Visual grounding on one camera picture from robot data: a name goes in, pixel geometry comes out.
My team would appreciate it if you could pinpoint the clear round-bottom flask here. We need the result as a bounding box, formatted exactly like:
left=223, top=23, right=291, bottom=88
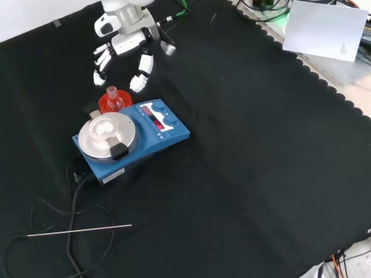
left=104, top=85, right=127, bottom=114

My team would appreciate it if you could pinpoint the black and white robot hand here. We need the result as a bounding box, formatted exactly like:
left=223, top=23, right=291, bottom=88
left=89, top=21, right=181, bottom=97

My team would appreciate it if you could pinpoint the orange flask support ring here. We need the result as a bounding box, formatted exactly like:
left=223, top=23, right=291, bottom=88
left=97, top=88, right=134, bottom=115

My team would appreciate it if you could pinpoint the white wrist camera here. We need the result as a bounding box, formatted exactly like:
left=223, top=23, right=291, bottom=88
left=93, top=12, right=121, bottom=38

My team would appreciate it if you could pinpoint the pale board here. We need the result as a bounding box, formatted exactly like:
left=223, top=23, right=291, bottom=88
left=278, top=0, right=371, bottom=69

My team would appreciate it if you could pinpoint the black heater cable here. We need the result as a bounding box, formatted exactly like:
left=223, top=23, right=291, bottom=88
left=0, top=154, right=121, bottom=278

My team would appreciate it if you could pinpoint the thin metal probe rod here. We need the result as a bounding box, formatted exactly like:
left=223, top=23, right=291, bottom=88
left=26, top=223, right=133, bottom=239

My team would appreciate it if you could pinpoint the blue-base heater with steel plate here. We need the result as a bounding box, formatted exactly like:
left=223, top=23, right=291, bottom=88
left=69, top=95, right=196, bottom=189

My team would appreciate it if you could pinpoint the black bench cloth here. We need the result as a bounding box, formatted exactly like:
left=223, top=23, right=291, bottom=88
left=0, top=0, right=371, bottom=278

